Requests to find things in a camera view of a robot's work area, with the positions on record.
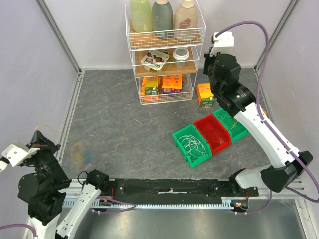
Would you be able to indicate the rear green bin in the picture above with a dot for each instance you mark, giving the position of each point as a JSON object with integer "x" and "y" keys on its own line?
{"x": 236, "y": 130}

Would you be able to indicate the green bin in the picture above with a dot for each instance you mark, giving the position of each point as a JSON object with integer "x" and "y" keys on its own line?
{"x": 236, "y": 130}
{"x": 192, "y": 145}

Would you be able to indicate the sponge box on table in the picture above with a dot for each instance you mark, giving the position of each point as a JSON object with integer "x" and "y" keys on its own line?
{"x": 204, "y": 95}

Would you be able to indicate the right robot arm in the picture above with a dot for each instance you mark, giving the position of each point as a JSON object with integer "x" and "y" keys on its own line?
{"x": 286, "y": 161}

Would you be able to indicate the white cable duct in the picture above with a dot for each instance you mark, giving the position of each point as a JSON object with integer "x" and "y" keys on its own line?
{"x": 105, "y": 203}

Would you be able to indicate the green sponges in rack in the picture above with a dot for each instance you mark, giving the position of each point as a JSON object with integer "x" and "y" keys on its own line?
{"x": 185, "y": 86}

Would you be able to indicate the pink orange box in rack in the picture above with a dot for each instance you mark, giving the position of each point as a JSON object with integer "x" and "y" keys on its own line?
{"x": 172, "y": 84}

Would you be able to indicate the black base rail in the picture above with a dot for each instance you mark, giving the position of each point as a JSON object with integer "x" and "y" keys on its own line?
{"x": 175, "y": 191}

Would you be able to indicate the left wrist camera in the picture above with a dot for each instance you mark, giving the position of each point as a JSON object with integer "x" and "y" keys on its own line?
{"x": 15, "y": 155}

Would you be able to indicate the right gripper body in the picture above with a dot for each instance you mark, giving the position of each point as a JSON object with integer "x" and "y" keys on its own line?
{"x": 209, "y": 66}

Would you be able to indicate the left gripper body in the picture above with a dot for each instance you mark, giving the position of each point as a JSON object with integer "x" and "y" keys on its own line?
{"x": 47, "y": 151}

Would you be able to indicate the white wire shelf rack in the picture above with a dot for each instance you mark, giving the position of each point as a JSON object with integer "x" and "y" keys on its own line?
{"x": 140, "y": 43}

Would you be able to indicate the front green bin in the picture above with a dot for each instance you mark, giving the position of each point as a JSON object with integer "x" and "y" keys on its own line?
{"x": 192, "y": 145}

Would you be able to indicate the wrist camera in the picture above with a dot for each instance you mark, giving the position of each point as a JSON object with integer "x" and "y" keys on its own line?
{"x": 15, "y": 155}
{"x": 222, "y": 44}

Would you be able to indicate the light green bottle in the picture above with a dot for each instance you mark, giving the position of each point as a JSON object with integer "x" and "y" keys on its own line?
{"x": 141, "y": 15}

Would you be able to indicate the grey green bottle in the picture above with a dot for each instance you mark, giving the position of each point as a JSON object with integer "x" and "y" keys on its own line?
{"x": 162, "y": 14}

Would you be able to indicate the yogurt cup pack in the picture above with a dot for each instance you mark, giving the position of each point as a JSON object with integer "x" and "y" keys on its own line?
{"x": 154, "y": 60}

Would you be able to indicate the sponge box in rack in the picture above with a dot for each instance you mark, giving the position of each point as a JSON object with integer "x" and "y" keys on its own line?
{"x": 150, "y": 85}

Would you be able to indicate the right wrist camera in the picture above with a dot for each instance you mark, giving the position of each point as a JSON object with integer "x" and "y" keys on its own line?
{"x": 222, "y": 44}

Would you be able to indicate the clear cup with lid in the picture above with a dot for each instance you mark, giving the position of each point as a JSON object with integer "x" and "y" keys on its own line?
{"x": 181, "y": 55}

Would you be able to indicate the red bin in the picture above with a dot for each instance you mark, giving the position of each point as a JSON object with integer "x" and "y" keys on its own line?
{"x": 214, "y": 133}

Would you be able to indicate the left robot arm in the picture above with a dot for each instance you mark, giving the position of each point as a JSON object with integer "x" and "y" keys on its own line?
{"x": 41, "y": 190}

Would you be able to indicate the beige brown bottle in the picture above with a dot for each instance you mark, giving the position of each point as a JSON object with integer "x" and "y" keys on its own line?
{"x": 186, "y": 21}

